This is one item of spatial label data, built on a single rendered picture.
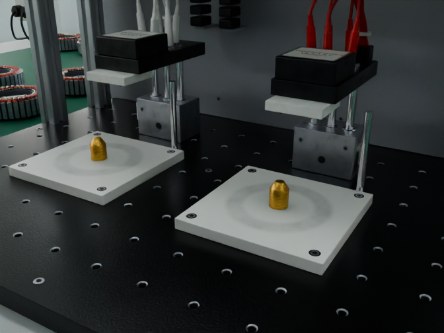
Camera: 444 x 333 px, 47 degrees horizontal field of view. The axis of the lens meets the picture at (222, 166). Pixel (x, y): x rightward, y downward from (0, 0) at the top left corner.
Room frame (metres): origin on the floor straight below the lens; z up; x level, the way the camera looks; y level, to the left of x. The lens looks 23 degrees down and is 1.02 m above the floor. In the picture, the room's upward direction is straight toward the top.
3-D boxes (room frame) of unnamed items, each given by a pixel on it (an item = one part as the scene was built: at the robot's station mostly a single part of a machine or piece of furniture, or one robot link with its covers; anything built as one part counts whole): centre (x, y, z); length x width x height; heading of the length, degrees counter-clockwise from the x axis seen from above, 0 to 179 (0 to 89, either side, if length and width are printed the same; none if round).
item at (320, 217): (0.45, -0.06, 0.78); 0.15 x 0.15 x 0.01; 59
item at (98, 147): (0.58, 0.15, 0.80); 0.02 x 0.02 x 0.03
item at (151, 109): (0.70, 0.08, 0.80); 0.08 x 0.05 x 0.06; 59
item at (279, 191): (0.45, -0.06, 0.80); 0.02 x 0.02 x 0.03
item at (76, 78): (1.02, 0.29, 0.77); 0.11 x 0.11 x 0.04
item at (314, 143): (0.58, -0.13, 0.80); 0.08 x 0.05 x 0.06; 59
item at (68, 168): (0.58, 0.15, 0.78); 0.15 x 0.15 x 0.01; 59
